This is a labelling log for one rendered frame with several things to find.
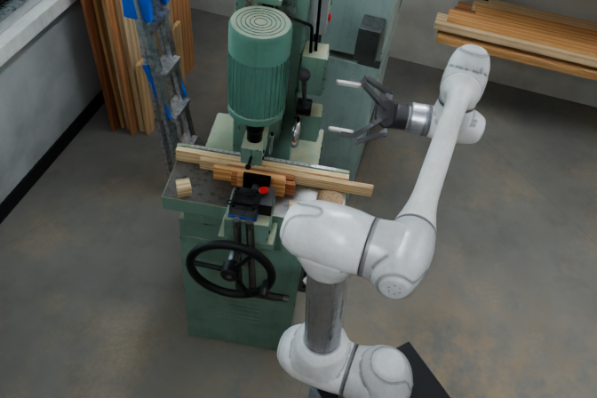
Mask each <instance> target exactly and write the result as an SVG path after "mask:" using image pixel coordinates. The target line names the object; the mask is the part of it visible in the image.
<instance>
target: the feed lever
mask: <svg viewBox="0 0 597 398"><path fill-rule="evenodd" d="M310 76H311V74H310V72H309V70H308V69H306V68H302V69H300V71H299V72H298V79H299V80H300V81H302V98H300V97H298V101H297V106H296V115H302V116H308V117H309V116H310V115H311V110H312V105H313V101H312V99H307V98H306V81H308V80H309V79H310Z"/></svg>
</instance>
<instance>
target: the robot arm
mask: <svg viewBox="0 0 597 398"><path fill-rule="evenodd" d="M489 72H490V56H489V55H488V53H487V51H486V50H485V49H483V48H482V47H480V46H478V45H474V44H465V45H463V46H460V47H458V48H457V49H456V50H455V52H454V53H453V54H452V56H451V57H450V60H449V62H448V65H447V67H446V68H445V70H444V72H443V75H442V80H441V84H440V95H439V98H438V100H437V101H436V103H435V104H434V106H433V105H429V104H421V103H415V102H412V103H411V104H410V105H409V104H406V103H401V102H394V101H392V98H393V95H394V90H391V89H387V88H386V87H385V86H384V85H382V84H381V83H379V82H378V81H376V80H375V79H374V78H372V77H371V76H369V75H367V74H365V75H364V77H363V79H362V80H359V79H353V78H350V80H349V81H344V80H338V79H337V82H336V84H338V85H344V86H349V87H354V88H360V87H362V88H363V89H364V90H365V91H366V92H367V93H368V94H369V95H370V96H371V98H372V99H373V100H374V101H375V103H376V104H377V105H376V108H375V115H374V119H375V121H373V122H372V123H370V124H368V125H366V126H365V127H363V128H361V129H360V130H359V131H356V132H355V133H354V130H348V129H343V128H338V127H332V126H329V129H328V131H336V132H341V133H340V136H342V137H347V138H351V139H352V140H353V144H354V145H358V144H362V143H364V142H367V141H371V140H374V139H385V138H386V137H387V136H388V134H387V129H388V128H392V129H397V130H405V129H406V132H407V133H408V134H414V135H419V136H425V137H428V138H431V139H432V141H431V144H430V147H429V148H428V151H427V154H426V158H425V161H424V163H423V166H422V168H421V171H420V173H419V176H418V180H417V183H416V185H415V187H414V189H413V192H412V194H411V196H410V199H409V201H408V202H407V203H406V204H405V206H404V207H403V209H402V211H401V212H400V213H399V214H398V216H397V217H396V218H395V220H387V219H380V218H376V217H373V216H371V215H369V214H367V213H365V212H363V211H359V210H357V209H354V208H351V207H348V206H345V205H342V204H338V203H332V202H327V201H321V200H306V201H299V202H297V203H294V204H293V205H292V206H291V207H290V208H289V209H288V211H287V213H286V215H285V217H284V220H283V223H282V226H281V230H280V238H281V241H282V244H283V246H284V247H285V249H286V250H287V251H288V252H289V253H290V254H292V255H294V256H296V257H297V259H298V261H299V263H300V264H301V266H302V267H303V268H304V270H305V271H306V313H305V322H304V323H302V324H297V325H294V326H291V327H290V328H289V329H287V330H286V331H285V332H284V333H283V335H282V337H281V339H280V342H279V345H278V348H277V359H278V361H279V363H280V365H281V366H282V367H283V369H284V370H285V371H286V372H287V373H288V374H290V375H291V376H292V377H294V378H295V379H297V380H299V381H301V382H303V383H305V384H308V385H310V386H313V387H316V388H318V389H321V390H323V391H326V392H329V393H332V394H337V395H338V398H410V395H411V391H412V387H413V386H414V384H413V376H412V370H411V367H410V363H409V361H408V359H407V358H406V356H405V355H404V354H403V353H402V352H401V351H399V350H398V349H396V348H394V347H392V346H386V345H375V346H365V345H358V344H355V343H354V342H352V341H350V340H349V338H348V337H347V335H346V333H345V331H344V329H343V328H342V322H343V316H344V310H345V304H346V293H347V286H348V280H349V277H350V276H351V275H357V276H360V277H362V278H365V279H367V280H369V281H370V282H371V284H372V286H373V287H374V288H375V289H376V290H377V291H378V292H379V293H380V294H381V295H383V296H385V297H388V298H391V299H402V298H405V297H407V296H409V295H410V294H411V293H412V292H413V291H414V290H415V289H416V288H417V287H418V286H419V285H420V283H421V282H422V280H423V279H424V277H425V275H426V273H427V271H428V268H429V267H430V265H431V262H432V259H433V256H434V249H435V240H436V213H437V205H438V201H439V197H440V193H441V191H442V185H443V182H444V180H445V177H446V173H447V170H448V168H449V165H450V159H451V157H452V153H453V150H454V147H455V145H456V144H473V143H476V142H478V141H479V140H480V138H481V137H482V134H483V133H484V130H485V125H486V121H485V118H484V117H483V116H482V115H481V114H480V113H479V112H478V111H476V110H474V109H475V106H476V104H477V103H478V101H479V100H480V99H481V97H482V94H483V92H484V90H485V87H486V84H487V82H488V76H489ZM366 82H367V83H369V84H371V85H372V86H373V87H375V88H376V89H378V90H379V91H380V92H382V93H384V94H385V95H386V97H388V99H387V100H385V101H383V100H382V99H381V98H380V97H379V96H378V95H377V94H376V93H375V92H374V91H373V90H372V89H371V88H370V86H369V85H368V84H367V83H366ZM377 125H380V126H381V127H382V128H383V129H384V130H383V131H380V132H379V133H375V134H372V135H370V136H366V137H363V138H360V139H357V137H358V136H360V135H362V134H363V133H365V132H366V131H368V130H370V129H372V128H374V127H376V126H377Z"/></svg>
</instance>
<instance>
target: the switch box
mask: <svg viewBox="0 0 597 398"><path fill-rule="evenodd" d="M317 11H318V0H310V7H309V15H308V22H309V23H311V24H312V25H313V26H314V34H315V31H316V21H317ZM329 13H330V0H322V7H321V17H320V27H319V35H322V36H324V35H325V33H326V28H327V23H328V17H329Z"/></svg>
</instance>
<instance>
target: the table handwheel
mask: <svg viewBox="0 0 597 398"><path fill-rule="evenodd" d="M210 250H230V253H229V257H228V260H226V261H224V262H223V265H222V266H219V265H213V264H209V263H204V262H201V261H196V260H195V259H196V257H197V256H198V255H199V254H201V253H203V252H205V251H210ZM235 251H238V252H241V253H243V254H245V255H248V256H247V257H245V258H244V259H242V260H241V261H239V260H240V257H241V255H240V254H238V253H235ZM252 259H256V260H257V261H258V263H260V264H261V265H262V266H263V267H264V268H265V269H266V271H267V280H268V290H267V291H269V290H270V289H271V288H272V287H273V286H274V284H275V279H276V272H275V268H274V266H273V264H272V262H271V261H270V260H269V259H268V258H267V257H266V256H265V255H264V254H263V253H261V252H260V251H258V250H256V249H254V248H252V247H250V246H249V245H246V244H243V243H238V242H233V241H227V240H214V241H208V242H204V243H200V244H198V245H196V246H195V247H194V248H193V249H192V250H191V251H190V252H189V253H188V254H187V258H186V267H187V271H188V273H189V274H190V276H191V277H192V278H193V280H194V281H195V282H196V283H198V284H199V285H200V286H202V287H203V288H205V289H206V290H208V291H211V292H213V293H216V294H219V295H221V296H225V297H230V298H236V299H248V298H254V297H257V296H260V295H259V290H260V287H261V286H259V287H257V288H254V289H250V290H248V289H247V288H246V287H245V285H244V284H243V282H242V281H241V279H240V278H239V275H240V272H241V268H242V266H243V265H244V264H245V263H247V262H249V261H250V260H252ZM195 266H197V267H205V268H209V269H213V270H217V271H220V276H221V277H222V278H223V279H224V280H226V281H229V282H233V281H236V283H237V284H238V285H239V287H240V288H241V290H233V289H229V288H225V287H221V286H218V285H217V284H215V283H212V282H210V281H208V280H207V279H205V278H204V277H203V276H202V275H200V273H199V272H198V271H197V269H196V267H195Z"/></svg>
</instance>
